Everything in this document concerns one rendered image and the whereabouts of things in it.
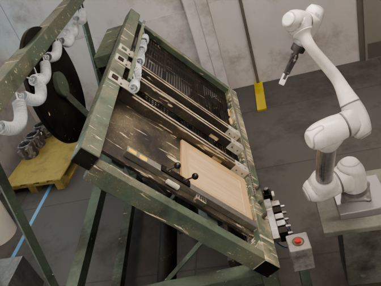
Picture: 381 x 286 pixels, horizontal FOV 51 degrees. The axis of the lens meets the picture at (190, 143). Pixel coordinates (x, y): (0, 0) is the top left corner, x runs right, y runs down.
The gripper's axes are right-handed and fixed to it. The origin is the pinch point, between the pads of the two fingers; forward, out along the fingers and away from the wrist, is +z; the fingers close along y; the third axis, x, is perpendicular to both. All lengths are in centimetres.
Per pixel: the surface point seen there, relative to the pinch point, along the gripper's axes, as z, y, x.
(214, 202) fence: 75, 29, -10
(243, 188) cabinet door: 84, -14, 9
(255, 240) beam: 90, 28, 22
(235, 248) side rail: 84, 50, 9
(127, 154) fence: 57, 44, -64
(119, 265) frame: 214, -32, -56
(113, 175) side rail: 54, 70, -63
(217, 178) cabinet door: 77, -1, -11
